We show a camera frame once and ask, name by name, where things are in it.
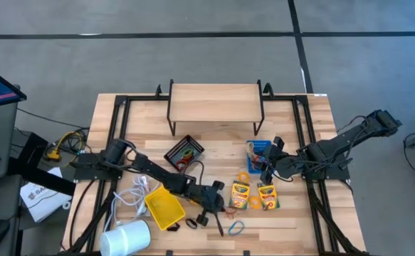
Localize blue rubber band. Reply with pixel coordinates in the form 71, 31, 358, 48
228, 220, 246, 237

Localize black aluminium rig frame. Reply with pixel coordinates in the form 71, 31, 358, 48
64, 92, 372, 256

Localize black desk beam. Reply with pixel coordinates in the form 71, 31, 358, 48
6, 158, 77, 197

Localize black mesh basket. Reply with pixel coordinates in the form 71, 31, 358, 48
163, 134, 206, 173

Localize dark red rubber bands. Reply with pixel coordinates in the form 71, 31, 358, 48
251, 155, 267, 171

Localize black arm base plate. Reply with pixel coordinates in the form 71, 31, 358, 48
73, 151, 125, 181
299, 156, 350, 181

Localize black box on floor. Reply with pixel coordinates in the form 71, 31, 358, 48
11, 128, 48, 168

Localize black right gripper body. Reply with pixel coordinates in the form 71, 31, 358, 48
262, 148, 303, 179

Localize white cardboard box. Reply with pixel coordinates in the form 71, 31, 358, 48
19, 166, 73, 223

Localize white cylindrical projector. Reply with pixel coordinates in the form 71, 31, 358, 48
99, 219, 152, 256

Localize blue plastic basket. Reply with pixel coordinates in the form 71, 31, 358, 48
246, 139, 278, 175

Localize wooden shelf riser black frame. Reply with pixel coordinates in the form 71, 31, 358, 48
167, 78, 266, 137

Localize white cable bundle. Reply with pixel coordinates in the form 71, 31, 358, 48
103, 173, 160, 228

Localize yellow plastic basket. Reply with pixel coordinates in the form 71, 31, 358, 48
144, 184, 187, 231

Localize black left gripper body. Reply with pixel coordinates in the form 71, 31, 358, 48
187, 183, 226, 216

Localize yellow plug with cable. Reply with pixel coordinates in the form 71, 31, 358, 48
45, 130, 87, 162

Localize thick black cable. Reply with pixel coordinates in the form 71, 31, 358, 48
68, 179, 98, 250

